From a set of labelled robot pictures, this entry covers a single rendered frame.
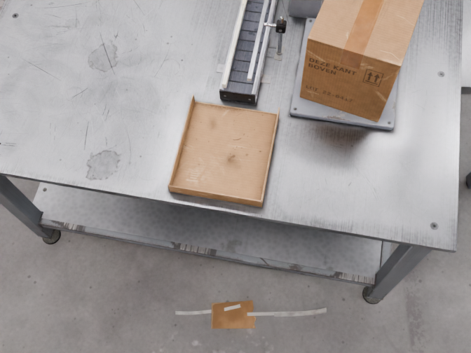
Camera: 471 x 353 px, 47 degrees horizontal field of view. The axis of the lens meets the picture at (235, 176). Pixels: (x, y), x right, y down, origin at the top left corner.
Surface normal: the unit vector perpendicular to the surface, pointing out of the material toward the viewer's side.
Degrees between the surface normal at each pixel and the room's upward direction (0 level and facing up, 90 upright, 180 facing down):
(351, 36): 0
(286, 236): 1
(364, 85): 90
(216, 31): 0
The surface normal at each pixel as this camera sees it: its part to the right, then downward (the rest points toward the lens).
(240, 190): -0.04, -0.42
